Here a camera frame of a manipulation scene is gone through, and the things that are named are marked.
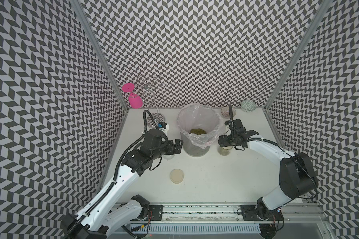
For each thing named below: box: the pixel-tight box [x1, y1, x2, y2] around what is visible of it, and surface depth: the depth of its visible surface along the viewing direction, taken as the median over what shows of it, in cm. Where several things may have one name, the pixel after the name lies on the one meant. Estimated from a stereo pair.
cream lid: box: [169, 168, 184, 185], surface depth 85 cm
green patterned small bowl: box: [240, 100, 257, 113], surface depth 118 cm
